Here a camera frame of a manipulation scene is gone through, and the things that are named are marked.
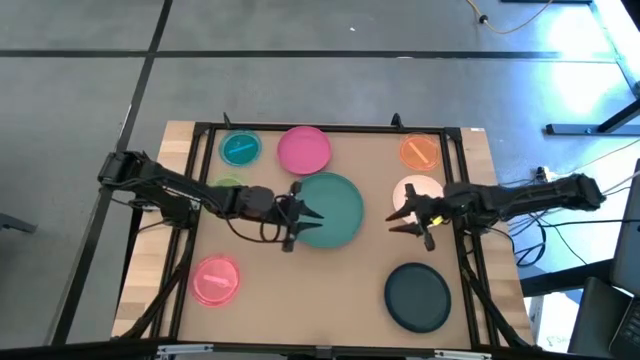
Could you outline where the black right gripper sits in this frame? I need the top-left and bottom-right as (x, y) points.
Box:
(384, 183), (452, 252)

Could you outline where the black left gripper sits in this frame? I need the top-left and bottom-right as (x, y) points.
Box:
(272, 180), (326, 254)

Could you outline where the large green plastic plate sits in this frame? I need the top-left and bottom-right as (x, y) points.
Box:
(293, 171), (366, 250)

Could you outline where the beige plastic plate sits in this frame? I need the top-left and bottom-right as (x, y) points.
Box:
(392, 174), (446, 225)

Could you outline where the pink plastic plate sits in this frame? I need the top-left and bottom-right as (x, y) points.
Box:
(276, 125), (333, 177)

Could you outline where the small orange transparent plate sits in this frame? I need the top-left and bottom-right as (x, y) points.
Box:
(399, 132), (443, 173)

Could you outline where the dark navy plastic plate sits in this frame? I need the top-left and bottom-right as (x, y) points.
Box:
(383, 261), (453, 335)

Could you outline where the small green transparent plate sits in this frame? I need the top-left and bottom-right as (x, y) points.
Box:
(209, 172), (250, 217)

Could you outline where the small teal transparent plate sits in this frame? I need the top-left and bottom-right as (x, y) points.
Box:
(218, 128), (263, 168)

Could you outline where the brown table mat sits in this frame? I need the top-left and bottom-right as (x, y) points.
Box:
(177, 128), (474, 350)

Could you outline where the small red transparent plate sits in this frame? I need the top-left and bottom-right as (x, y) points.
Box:
(190, 254), (242, 308)

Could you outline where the black side table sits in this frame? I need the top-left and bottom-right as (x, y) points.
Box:
(518, 258), (615, 299)

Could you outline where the white box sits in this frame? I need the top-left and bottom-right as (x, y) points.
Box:
(527, 292), (577, 354)

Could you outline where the black desk leg stand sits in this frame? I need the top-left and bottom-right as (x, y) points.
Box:
(544, 0), (640, 137)

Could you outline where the grey laptop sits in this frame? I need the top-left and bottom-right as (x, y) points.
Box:
(608, 158), (640, 360)

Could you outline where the grey floor object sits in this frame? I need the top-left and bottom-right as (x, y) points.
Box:
(0, 211), (39, 235)

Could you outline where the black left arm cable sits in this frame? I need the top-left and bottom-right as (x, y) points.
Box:
(225, 218), (282, 245)

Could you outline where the black aluminium table frame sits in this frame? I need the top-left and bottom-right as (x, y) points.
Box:
(117, 119), (540, 351)

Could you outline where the black cable bundle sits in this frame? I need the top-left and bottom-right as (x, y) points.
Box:
(499, 175), (640, 269)

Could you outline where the silver frame bracket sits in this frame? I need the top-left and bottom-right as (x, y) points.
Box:
(433, 349), (493, 360)
(156, 342), (215, 358)

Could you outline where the white cable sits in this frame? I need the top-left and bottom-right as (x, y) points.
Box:
(548, 139), (640, 177)

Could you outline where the yellow floor cable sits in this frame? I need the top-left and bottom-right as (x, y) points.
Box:
(466, 0), (554, 36)

